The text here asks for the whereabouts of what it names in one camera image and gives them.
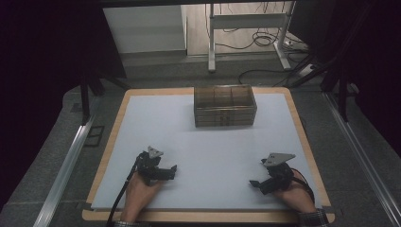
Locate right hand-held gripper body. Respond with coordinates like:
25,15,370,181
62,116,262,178
260,152,298,194

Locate white board panel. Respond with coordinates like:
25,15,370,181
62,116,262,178
102,5,187,54

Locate brown transparent drawer box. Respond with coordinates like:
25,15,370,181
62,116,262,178
193,83,258,129

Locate aluminium rail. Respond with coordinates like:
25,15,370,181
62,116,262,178
32,96,102,227
323,91,401,227

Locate person's right hand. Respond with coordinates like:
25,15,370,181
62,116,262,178
272,180,317,215

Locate black tripod stand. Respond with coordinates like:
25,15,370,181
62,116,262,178
78,70,131,127

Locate white power strip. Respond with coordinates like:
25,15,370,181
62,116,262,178
283,39,309,52

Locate person's left hand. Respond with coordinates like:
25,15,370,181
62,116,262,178
120,173,166,223

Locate black and red gripper cable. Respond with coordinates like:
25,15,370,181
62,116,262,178
290,167,316,203

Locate black metal stand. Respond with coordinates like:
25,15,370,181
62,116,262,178
285,0,360,123

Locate white table mat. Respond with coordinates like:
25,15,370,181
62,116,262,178
91,93,323,212

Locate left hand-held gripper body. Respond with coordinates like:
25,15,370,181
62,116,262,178
135,145,166,186

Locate dark square floor frame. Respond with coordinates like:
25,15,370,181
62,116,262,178
83,125,106,148

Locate black floor cables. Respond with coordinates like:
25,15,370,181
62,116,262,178
204,1,311,88

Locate dark curtain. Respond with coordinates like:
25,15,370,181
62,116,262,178
0,0,128,212
288,0,401,159

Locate white metal desk frame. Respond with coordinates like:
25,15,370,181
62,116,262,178
207,0,297,74

